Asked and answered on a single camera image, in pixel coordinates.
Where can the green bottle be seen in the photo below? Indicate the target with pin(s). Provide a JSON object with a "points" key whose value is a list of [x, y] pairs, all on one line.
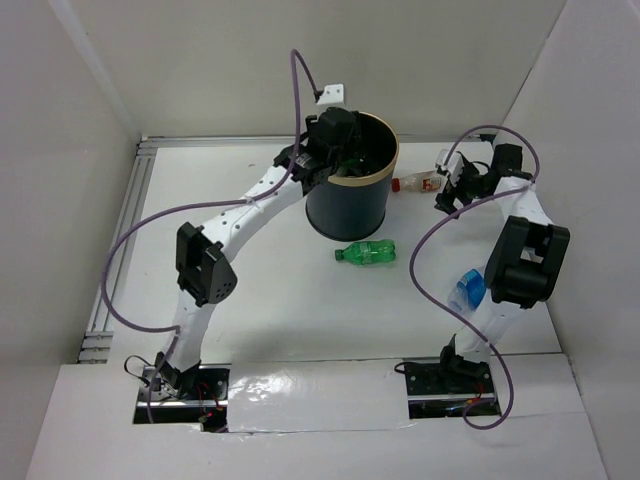
{"points": [[356, 167], [370, 252]]}

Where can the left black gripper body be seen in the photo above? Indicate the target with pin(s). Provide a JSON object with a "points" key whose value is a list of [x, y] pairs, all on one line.
{"points": [[334, 161]]}

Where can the dark round bin gold rim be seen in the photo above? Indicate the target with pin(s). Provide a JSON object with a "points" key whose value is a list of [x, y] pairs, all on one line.
{"points": [[351, 209]]}

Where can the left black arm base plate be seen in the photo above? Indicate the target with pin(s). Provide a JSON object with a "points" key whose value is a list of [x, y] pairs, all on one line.
{"points": [[203, 406]]}

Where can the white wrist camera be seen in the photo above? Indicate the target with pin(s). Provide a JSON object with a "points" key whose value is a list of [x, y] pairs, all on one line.
{"points": [[450, 164], [332, 95]]}

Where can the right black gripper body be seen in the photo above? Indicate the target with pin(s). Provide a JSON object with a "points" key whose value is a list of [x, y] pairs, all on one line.
{"points": [[471, 185]]}

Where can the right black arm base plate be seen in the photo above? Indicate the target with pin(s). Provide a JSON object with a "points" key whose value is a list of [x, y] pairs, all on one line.
{"points": [[431, 393]]}

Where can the clear bottle red cap orange label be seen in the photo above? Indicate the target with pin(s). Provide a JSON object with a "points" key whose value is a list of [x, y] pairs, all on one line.
{"points": [[422, 182]]}

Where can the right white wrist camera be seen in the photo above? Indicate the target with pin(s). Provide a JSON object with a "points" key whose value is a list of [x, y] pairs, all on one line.
{"points": [[450, 164]]}

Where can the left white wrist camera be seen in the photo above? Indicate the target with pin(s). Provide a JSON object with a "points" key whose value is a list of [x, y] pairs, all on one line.
{"points": [[332, 95]]}

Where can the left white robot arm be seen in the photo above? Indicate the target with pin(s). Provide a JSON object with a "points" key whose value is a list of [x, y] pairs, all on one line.
{"points": [[204, 253]]}

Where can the blue label clear bottle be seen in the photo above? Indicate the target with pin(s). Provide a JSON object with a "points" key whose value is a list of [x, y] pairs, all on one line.
{"points": [[468, 292]]}

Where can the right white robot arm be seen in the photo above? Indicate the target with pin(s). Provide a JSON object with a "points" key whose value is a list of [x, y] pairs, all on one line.
{"points": [[522, 269]]}

